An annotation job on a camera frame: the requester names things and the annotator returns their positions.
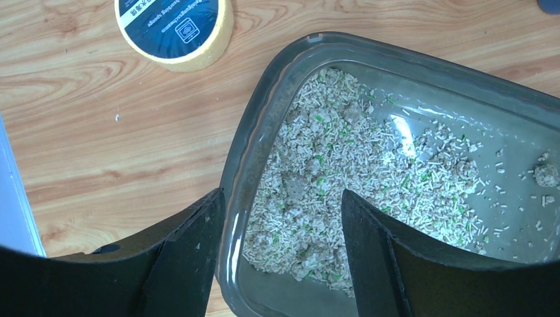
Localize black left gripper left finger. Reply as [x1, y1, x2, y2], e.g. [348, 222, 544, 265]
[1, 188, 225, 316]

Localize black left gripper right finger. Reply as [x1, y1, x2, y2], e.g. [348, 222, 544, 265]
[341, 190, 559, 316]

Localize grey transparent litter box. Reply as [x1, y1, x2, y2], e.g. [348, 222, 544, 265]
[217, 32, 559, 316]

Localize yellow round sponge tin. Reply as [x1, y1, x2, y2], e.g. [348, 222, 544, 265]
[114, 0, 234, 72]

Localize blue trash bin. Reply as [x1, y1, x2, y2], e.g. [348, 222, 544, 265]
[537, 0, 560, 15]

